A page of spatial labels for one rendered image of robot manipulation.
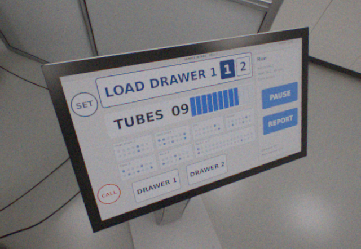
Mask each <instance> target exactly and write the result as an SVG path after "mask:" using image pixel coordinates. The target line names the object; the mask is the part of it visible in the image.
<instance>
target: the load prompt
mask: <svg viewBox="0 0 361 249"><path fill-rule="evenodd" d="M252 77H253V60H252V52H246V53H242V54H235V55H229V56H222V57H216V58H212V59H206V60H199V61H193V62H189V63H183V64H176V65H169V66H163V67H156V68H149V69H143V70H137V71H133V72H126V73H120V74H114V75H108V76H103V77H97V78H95V83H96V87H97V90H98V94H99V98H100V103H101V106H102V109H105V108H110V107H114V106H118V105H124V104H128V103H134V102H137V101H142V100H147V99H153V98H156V97H161V96H166V95H171V94H177V93H180V92H185V91H190V90H195V89H198V88H204V87H209V86H214V85H219V84H223V83H227V82H233V81H238V80H241V79H247V78H252Z"/></svg>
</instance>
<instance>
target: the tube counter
mask: <svg viewBox="0 0 361 249"><path fill-rule="evenodd" d="M168 101H169V108H170V114H171V121H172V123H175V122H179V121H183V120H187V119H191V118H195V117H199V116H202V115H207V114H211V113H215V112H220V111H223V110H227V109H231V108H235V107H238V106H243V105H247V104H251V103H254V82H251V83H246V84H243V85H238V86H233V87H228V88H223V89H220V90H215V91H210V92H204V93H201V94H197V95H192V96H186V97H181V98H178V99H174V100H168Z"/></svg>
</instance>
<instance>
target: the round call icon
mask: <svg viewBox="0 0 361 249"><path fill-rule="evenodd" d="M94 190H95V194H96V198H97V200H98V204H99V208H103V207H106V206H109V205H112V204H115V203H118V202H121V201H123V197H122V193H121V188H120V184H119V181H118V180H117V181H114V182H111V183H108V184H104V185H101V186H97V187H95V188H94Z"/></svg>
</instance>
